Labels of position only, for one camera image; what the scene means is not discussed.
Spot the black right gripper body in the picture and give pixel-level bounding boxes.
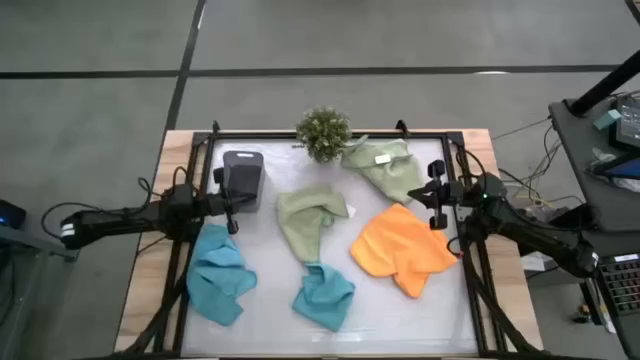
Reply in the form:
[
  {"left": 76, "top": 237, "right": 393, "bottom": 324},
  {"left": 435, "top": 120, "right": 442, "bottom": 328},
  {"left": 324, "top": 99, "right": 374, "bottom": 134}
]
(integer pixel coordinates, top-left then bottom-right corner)
[{"left": 427, "top": 159, "right": 466, "bottom": 231}]

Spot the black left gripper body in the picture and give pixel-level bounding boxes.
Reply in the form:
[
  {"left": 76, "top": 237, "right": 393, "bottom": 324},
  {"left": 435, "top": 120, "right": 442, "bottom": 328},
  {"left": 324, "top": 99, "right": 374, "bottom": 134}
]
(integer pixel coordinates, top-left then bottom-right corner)
[{"left": 202, "top": 167, "right": 240, "bottom": 236}]

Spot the green microfiber towel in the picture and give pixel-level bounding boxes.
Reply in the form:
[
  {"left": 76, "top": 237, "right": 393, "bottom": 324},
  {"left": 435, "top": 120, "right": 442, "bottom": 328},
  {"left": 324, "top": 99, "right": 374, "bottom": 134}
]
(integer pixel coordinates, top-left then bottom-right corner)
[
  {"left": 341, "top": 134, "right": 426, "bottom": 205},
  {"left": 276, "top": 183, "right": 357, "bottom": 265}
]

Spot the blue microfiber towel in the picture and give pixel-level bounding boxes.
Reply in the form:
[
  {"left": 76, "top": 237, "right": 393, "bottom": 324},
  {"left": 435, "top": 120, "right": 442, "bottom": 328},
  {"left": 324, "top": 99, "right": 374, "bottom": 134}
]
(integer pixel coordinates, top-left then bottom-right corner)
[
  {"left": 292, "top": 263, "right": 357, "bottom": 334},
  {"left": 186, "top": 223, "right": 259, "bottom": 327}
]

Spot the orange microfiber towel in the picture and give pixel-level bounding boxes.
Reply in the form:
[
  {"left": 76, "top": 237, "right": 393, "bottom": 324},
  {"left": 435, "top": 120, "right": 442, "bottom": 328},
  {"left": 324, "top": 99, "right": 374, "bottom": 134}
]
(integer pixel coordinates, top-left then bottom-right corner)
[{"left": 349, "top": 202, "right": 459, "bottom": 300}]

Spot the grey plastic bin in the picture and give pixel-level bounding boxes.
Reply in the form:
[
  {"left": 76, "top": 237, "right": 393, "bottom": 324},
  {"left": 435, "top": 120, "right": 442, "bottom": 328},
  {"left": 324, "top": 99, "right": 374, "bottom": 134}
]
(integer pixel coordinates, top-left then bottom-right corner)
[{"left": 221, "top": 149, "right": 266, "bottom": 214}]

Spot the small potted green plant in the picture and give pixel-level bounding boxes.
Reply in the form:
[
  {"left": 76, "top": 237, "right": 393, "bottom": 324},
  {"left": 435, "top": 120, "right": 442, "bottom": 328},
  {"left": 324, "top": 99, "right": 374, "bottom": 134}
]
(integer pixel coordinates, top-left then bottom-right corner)
[{"left": 294, "top": 105, "right": 353, "bottom": 164}]

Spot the black cart beam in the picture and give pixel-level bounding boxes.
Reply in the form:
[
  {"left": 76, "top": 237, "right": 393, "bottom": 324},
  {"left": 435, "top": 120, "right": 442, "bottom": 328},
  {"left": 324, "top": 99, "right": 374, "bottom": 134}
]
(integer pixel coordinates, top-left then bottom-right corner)
[{"left": 547, "top": 203, "right": 600, "bottom": 234}]

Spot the grey equipment cart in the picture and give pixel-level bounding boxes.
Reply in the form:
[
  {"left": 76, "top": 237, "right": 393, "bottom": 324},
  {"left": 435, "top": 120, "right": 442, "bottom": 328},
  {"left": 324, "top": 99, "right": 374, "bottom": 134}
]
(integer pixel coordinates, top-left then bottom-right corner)
[{"left": 548, "top": 97, "right": 640, "bottom": 236}]

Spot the small teal box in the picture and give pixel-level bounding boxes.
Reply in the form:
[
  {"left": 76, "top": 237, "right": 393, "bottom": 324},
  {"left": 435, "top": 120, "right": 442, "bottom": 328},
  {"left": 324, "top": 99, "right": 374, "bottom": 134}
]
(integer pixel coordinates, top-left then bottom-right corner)
[{"left": 593, "top": 108, "right": 623, "bottom": 132}]

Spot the blue tablet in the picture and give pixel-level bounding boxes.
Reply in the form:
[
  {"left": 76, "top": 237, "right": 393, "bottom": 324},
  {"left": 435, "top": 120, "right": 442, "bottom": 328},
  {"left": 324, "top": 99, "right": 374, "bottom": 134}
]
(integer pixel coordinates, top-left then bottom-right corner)
[{"left": 592, "top": 152, "right": 640, "bottom": 181}]

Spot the grey metal stand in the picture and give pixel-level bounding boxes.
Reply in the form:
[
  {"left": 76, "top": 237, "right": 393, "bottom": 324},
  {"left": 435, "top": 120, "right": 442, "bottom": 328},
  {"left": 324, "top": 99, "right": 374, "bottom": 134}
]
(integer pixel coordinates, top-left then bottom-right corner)
[{"left": 0, "top": 224, "right": 80, "bottom": 264}]

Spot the black slanted pole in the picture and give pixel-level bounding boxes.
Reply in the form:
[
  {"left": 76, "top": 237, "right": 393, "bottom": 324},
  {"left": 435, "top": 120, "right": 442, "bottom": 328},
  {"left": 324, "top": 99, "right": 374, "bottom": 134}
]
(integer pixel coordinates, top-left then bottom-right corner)
[{"left": 569, "top": 49, "right": 640, "bottom": 117}]

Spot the dark cart screen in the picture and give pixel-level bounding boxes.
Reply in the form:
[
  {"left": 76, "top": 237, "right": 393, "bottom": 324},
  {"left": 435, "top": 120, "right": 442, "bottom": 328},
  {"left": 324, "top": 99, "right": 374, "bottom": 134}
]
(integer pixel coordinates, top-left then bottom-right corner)
[{"left": 609, "top": 94, "right": 640, "bottom": 151}]

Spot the black keyboard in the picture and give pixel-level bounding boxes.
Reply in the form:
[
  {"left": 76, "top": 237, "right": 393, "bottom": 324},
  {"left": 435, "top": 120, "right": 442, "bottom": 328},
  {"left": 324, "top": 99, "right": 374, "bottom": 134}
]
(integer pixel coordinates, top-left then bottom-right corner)
[{"left": 597, "top": 253, "right": 640, "bottom": 317}]

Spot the black device with blue light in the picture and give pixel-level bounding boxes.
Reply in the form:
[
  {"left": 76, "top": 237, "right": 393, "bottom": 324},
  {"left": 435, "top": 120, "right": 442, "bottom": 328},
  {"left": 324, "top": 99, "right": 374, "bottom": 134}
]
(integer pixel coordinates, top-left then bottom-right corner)
[{"left": 0, "top": 198, "right": 27, "bottom": 231}]

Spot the black cable with red tip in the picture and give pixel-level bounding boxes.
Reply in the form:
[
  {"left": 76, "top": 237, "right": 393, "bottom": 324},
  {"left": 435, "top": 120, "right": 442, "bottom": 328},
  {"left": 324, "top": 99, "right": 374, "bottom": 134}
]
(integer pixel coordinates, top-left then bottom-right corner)
[{"left": 446, "top": 234, "right": 466, "bottom": 260}]

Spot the black aluminium rig frame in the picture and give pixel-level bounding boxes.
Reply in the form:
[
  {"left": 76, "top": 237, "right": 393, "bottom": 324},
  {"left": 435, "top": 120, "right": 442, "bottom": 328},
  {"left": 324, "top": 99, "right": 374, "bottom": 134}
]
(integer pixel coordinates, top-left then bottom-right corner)
[{"left": 117, "top": 119, "right": 544, "bottom": 360}]

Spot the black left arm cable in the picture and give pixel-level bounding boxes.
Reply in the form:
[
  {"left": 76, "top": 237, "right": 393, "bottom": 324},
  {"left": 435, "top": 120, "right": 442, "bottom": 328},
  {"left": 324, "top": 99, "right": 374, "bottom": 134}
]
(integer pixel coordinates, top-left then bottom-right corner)
[{"left": 40, "top": 177, "right": 154, "bottom": 241}]

